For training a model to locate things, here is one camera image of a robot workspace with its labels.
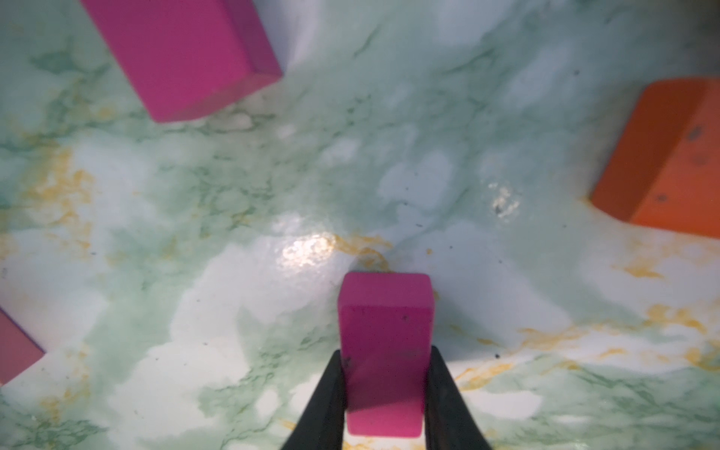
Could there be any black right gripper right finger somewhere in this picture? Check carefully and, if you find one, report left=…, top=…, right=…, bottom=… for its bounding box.
left=425, top=346, right=491, bottom=450

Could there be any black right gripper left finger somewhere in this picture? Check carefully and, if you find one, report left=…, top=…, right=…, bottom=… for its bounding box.
left=281, top=350, right=347, bottom=450

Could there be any magenta block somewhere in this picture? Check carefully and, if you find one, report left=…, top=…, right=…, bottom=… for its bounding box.
left=337, top=272, right=435, bottom=439
left=0, top=310, right=45, bottom=386
left=82, top=0, right=282, bottom=123

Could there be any orange block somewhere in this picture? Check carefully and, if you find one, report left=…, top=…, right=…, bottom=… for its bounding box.
left=591, top=77, right=719, bottom=238

